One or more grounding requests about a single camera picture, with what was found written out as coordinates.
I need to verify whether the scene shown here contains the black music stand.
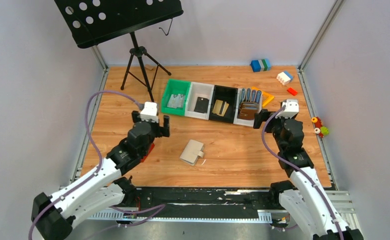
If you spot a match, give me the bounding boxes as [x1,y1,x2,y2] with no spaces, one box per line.
[55,0,184,101]

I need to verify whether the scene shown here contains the colourful toy vehicle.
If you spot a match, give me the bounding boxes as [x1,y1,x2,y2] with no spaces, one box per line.
[311,116,330,138]

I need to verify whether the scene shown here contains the gold card from holder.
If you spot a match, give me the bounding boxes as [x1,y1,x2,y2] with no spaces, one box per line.
[212,99,226,116]

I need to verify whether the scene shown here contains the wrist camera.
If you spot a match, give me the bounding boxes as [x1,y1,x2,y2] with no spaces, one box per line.
[140,101,159,123]
[276,99,300,119]

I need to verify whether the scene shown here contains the white plastic bin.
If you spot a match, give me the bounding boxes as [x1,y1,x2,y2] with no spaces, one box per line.
[184,82,214,120]

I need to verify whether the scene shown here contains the blue card holders row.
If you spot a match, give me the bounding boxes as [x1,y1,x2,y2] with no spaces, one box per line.
[239,88,263,104]

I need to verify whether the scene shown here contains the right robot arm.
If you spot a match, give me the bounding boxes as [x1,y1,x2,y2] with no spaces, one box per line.
[253,107,364,240]

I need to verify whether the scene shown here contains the white blue toy block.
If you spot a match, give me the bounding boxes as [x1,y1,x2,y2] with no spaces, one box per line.
[276,70,294,86]

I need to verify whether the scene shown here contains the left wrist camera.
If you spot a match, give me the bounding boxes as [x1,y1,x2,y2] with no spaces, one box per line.
[140,101,159,123]

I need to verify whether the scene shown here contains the black plastic bin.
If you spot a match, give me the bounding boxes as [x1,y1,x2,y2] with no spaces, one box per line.
[208,85,238,124]

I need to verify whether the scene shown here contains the black card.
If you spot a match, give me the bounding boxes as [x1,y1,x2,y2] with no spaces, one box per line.
[194,97,209,114]

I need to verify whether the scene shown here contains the grey cards in green bin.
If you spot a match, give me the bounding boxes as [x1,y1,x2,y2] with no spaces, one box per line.
[167,93,186,109]

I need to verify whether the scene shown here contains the orange toy frame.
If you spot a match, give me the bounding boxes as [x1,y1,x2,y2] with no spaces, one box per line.
[251,86,275,108]

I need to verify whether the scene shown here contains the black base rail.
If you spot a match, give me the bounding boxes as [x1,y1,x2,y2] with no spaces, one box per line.
[90,187,295,224]

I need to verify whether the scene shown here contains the blue green toy block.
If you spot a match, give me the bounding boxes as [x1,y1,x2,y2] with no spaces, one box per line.
[250,58,272,73]

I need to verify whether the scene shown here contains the red toy brick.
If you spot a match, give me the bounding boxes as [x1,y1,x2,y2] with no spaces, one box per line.
[287,87,298,96]

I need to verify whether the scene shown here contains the red object under arm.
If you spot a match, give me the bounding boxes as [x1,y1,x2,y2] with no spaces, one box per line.
[140,143,155,163]

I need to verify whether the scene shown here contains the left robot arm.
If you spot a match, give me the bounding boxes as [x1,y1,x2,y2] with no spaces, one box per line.
[28,110,170,240]

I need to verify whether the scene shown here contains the green plastic bin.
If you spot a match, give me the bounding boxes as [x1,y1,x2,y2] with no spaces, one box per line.
[161,79,191,116]

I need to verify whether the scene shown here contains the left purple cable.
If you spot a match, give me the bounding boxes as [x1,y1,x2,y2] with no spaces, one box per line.
[28,90,167,240]

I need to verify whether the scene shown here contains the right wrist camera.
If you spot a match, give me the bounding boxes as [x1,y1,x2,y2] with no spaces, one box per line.
[276,99,300,119]

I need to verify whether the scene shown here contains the beige card holder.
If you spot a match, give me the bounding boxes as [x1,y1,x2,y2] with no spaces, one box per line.
[179,139,205,166]

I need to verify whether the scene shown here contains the brown card holder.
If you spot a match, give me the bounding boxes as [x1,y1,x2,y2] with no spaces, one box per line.
[237,101,260,120]

